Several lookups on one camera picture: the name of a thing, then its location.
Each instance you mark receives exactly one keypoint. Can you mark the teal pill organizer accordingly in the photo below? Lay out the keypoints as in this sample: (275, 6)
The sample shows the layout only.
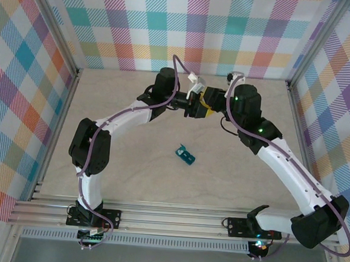
(188, 157)

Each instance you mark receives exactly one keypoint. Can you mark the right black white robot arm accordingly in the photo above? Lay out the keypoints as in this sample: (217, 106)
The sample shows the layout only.
(315, 230)

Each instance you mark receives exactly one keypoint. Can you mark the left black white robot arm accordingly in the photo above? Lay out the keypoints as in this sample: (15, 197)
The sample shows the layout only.
(88, 151)

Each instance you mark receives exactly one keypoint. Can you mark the right control board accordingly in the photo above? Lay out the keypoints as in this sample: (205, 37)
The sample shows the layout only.
(261, 247)

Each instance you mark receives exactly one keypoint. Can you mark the control board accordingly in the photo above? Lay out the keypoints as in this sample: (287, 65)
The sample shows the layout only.
(261, 247)
(90, 238)

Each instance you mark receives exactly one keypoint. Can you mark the left control board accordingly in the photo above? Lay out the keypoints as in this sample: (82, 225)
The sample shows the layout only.
(90, 238)

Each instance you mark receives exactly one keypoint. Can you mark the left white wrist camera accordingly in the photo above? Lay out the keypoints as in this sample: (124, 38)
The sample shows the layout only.
(192, 77)

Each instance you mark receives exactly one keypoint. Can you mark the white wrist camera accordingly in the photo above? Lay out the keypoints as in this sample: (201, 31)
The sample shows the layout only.
(192, 77)
(238, 76)

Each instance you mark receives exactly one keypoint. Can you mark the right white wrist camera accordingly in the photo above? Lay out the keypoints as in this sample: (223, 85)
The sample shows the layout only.
(238, 76)

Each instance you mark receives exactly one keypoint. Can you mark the aluminium frame post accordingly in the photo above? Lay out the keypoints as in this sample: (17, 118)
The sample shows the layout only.
(318, 42)
(54, 26)

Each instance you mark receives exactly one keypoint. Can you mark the aluminium mounting rail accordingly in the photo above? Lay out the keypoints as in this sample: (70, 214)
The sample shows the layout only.
(171, 218)

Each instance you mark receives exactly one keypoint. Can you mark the aluminium side rail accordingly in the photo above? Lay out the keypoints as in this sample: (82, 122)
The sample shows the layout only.
(58, 128)

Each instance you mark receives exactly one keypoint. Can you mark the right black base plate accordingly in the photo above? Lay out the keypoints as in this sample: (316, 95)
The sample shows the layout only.
(237, 228)

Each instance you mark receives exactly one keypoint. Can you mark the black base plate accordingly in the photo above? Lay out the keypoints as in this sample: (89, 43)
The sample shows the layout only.
(237, 228)
(112, 218)

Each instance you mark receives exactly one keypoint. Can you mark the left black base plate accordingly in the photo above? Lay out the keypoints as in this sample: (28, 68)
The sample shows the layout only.
(112, 218)

